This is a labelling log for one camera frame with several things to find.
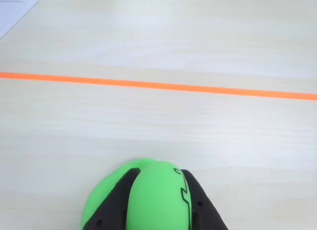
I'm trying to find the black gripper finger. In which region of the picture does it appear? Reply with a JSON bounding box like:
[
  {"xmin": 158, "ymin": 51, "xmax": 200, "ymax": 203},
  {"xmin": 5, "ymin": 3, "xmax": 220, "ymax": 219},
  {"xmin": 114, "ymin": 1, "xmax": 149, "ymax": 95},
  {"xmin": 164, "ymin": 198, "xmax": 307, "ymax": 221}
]
[
  {"xmin": 82, "ymin": 167, "xmax": 141, "ymax": 230},
  {"xmin": 180, "ymin": 169, "xmax": 229, "ymax": 230}
]

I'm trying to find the green rubber duck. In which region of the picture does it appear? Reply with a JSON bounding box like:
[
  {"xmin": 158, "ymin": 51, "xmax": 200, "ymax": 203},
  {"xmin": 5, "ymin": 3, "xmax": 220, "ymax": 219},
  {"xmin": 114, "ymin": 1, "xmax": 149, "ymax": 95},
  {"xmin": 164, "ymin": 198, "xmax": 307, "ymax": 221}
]
[{"xmin": 80, "ymin": 157, "xmax": 196, "ymax": 230}]

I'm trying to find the long orange tape strip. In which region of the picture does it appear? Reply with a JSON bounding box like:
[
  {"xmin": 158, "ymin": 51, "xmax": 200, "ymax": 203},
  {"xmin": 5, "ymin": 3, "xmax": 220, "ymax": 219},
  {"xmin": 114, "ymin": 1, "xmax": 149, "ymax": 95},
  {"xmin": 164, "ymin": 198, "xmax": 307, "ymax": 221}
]
[{"xmin": 0, "ymin": 71, "xmax": 317, "ymax": 101}]

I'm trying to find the white paper with black bar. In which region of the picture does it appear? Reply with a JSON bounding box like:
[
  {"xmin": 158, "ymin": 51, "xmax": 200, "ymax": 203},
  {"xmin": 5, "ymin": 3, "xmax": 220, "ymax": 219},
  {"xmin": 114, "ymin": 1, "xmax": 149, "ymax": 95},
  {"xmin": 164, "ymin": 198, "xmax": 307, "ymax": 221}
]
[{"xmin": 0, "ymin": 0, "xmax": 40, "ymax": 40}]

